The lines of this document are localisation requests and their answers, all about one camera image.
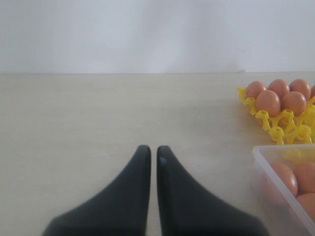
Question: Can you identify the brown egg large upper left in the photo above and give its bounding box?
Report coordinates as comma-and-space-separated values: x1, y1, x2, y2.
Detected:
263, 162, 298, 199

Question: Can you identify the brown egg edge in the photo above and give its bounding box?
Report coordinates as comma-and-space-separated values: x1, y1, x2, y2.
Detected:
281, 91, 307, 116

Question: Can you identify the brown egg tray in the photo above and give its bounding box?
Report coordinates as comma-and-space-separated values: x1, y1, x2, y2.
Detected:
268, 79, 290, 99
245, 81, 266, 99
289, 79, 311, 100

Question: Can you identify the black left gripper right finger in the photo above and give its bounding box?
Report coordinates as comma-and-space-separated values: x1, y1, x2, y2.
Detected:
157, 146, 269, 236

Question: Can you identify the clear plastic bin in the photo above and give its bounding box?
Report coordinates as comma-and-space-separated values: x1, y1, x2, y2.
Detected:
252, 144, 315, 236

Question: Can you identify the yellow plastic egg tray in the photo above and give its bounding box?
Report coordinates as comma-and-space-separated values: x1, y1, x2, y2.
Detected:
237, 87, 315, 145

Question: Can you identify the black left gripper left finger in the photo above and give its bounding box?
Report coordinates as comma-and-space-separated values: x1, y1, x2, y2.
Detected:
43, 145, 151, 236

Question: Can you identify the brown egg lower right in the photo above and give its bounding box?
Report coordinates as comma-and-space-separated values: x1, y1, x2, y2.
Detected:
296, 193, 315, 222

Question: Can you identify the brown egg upper middle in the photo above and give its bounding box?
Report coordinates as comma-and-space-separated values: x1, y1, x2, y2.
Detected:
293, 162, 315, 195

